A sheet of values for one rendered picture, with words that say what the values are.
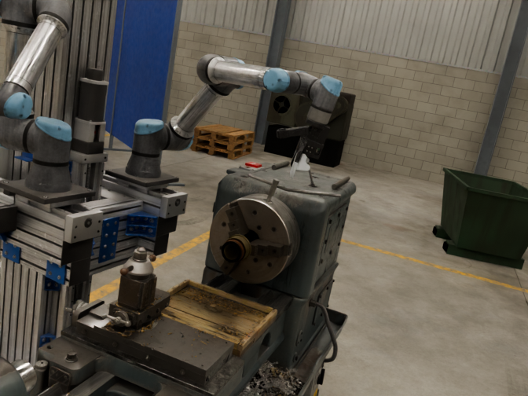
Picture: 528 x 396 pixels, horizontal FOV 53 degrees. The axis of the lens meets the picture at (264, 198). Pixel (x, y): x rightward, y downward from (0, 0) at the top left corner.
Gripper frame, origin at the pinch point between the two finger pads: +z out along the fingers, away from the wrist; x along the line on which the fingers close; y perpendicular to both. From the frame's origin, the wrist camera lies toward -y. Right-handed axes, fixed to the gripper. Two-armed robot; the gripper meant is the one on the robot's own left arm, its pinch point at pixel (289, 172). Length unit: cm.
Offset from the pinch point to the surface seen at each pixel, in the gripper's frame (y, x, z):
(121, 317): -31, -62, 37
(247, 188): -11.9, 15.7, 15.7
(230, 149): -58, 747, 176
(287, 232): 6.2, -8.1, 18.2
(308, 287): 23.3, 4.0, 40.8
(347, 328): 92, 160, 131
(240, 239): -8.5, -14.8, 24.0
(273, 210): -0.7, -5.7, 13.4
